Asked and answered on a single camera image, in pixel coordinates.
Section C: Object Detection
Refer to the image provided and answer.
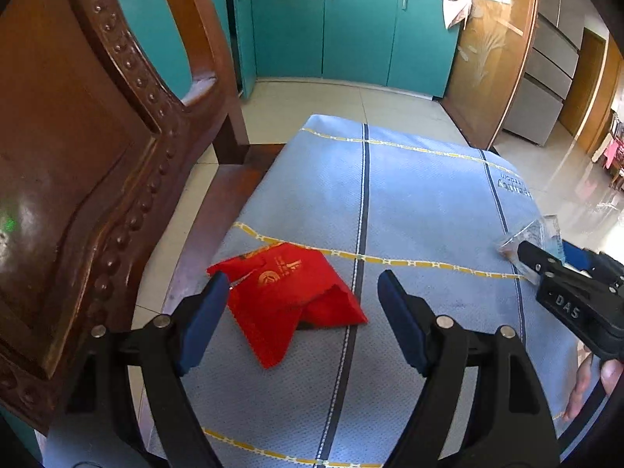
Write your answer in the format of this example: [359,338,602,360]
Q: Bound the blue striped seat cushion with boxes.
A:
[44,114,582,468]

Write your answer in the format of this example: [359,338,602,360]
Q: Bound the pink hanging clothes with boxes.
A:
[592,135,624,172]

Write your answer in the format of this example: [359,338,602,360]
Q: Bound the pink hanging cloth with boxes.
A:
[422,0,473,31]

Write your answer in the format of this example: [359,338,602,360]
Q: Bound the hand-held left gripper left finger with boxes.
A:
[90,270,231,468]

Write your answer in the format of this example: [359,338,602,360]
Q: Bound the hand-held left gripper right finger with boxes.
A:
[377,268,561,468]

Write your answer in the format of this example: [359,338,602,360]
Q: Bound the red plastic bag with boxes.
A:
[207,242,369,370]

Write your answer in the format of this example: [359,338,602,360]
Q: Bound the grey refrigerator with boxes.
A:
[501,0,601,148]

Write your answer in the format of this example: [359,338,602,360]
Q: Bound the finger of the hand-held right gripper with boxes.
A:
[517,241,567,284]
[560,241,624,289]

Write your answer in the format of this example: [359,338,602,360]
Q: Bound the wooden glass door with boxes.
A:
[440,0,540,151]

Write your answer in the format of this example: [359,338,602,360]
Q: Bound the person's right hand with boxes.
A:
[564,350,624,423]

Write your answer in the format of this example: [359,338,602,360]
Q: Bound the carved wooden chair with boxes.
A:
[0,0,289,436]

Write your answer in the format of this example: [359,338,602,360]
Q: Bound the small clear plastic wrapper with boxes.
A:
[494,214,567,282]

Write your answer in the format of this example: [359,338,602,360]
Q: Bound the brown wooden room door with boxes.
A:
[557,26,608,138]

